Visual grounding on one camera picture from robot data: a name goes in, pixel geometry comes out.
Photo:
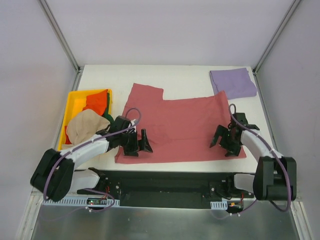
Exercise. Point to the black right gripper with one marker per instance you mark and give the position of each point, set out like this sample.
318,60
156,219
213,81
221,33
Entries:
227,141

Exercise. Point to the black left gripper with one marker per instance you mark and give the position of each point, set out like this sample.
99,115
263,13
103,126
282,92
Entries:
135,144

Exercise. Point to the pink t-shirt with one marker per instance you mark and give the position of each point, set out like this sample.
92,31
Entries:
179,130

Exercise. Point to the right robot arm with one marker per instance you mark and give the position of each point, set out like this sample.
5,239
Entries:
275,178

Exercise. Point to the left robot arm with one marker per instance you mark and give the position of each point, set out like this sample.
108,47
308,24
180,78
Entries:
56,174

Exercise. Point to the green t-shirt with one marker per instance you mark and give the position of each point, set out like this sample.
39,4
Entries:
106,114

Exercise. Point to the beige t-shirt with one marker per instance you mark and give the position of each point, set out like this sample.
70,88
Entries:
84,126

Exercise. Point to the folded lavender t-shirt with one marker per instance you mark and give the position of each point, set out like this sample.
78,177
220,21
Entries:
236,83

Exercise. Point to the orange t-shirt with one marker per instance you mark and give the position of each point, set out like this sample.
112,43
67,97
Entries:
95,102

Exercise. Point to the yellow plastic bin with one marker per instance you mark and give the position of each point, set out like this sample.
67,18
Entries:
75,103

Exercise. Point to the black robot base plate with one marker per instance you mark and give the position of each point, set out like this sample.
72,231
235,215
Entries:
182,190

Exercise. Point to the white right cable duct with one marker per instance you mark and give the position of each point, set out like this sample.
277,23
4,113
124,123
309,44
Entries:
219,205

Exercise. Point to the white cable duct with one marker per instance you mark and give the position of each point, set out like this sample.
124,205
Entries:
219,205
91,202

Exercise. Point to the white left cable duct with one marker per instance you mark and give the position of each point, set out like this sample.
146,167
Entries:
91,202

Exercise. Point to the left aluminium frame post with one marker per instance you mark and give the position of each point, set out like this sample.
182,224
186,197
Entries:
59,34

